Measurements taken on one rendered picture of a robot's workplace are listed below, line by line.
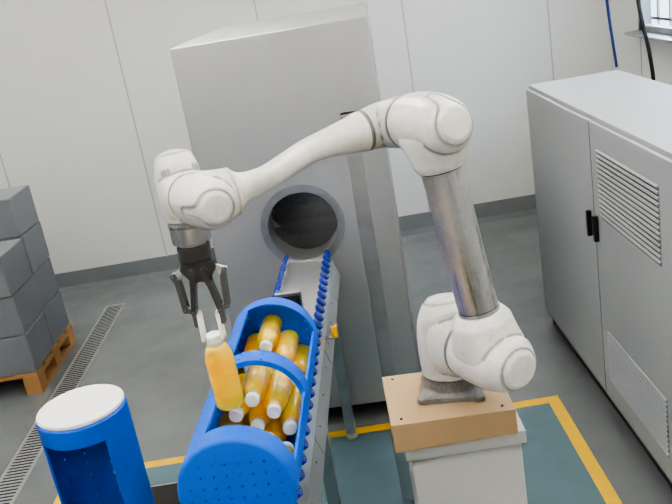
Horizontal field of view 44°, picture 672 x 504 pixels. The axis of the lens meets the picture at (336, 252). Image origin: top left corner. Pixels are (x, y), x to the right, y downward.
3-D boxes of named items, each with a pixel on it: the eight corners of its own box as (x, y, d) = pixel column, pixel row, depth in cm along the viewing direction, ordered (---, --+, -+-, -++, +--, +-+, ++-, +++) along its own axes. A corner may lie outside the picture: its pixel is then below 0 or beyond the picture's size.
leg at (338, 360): (358, 433, 417) (338, 320, 398) (358, 439, 412) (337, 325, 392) (346, 435, 418) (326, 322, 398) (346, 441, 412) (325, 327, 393)
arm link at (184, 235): (172, 216, 188) (177, 240, 190) (162, 227, 180) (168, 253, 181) (210, 210, 188) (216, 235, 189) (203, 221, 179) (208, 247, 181)
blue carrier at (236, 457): (323, 369, 280) (311, 291, 271) (305, 537, 197) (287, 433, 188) (241, 378, 282) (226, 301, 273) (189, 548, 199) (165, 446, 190)
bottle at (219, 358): (219, 417, 195) (202, 348, 188) (214, 402, 202) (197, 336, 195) (248, 407, 197) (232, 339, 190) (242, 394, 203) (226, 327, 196)
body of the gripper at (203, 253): (214, 235, 189) (222, 273, 191) (178, 240, 189) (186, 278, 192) (207, 245, 181) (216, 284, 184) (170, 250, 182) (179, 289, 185)
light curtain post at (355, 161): (415, 491, 364) (355, 110, 311) (416, 499, 359) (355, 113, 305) (401, 493, 365) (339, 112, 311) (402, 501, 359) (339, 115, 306)
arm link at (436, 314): (457, 354, 238) (449, 282, 232) (496, 372, 222) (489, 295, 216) (409, 370, 231) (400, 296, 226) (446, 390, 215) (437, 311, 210)
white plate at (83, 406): (40, 397, 274) (41, 400, 275) (31, 437, 248) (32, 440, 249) (123, 376, 279) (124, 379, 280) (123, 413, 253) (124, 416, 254)
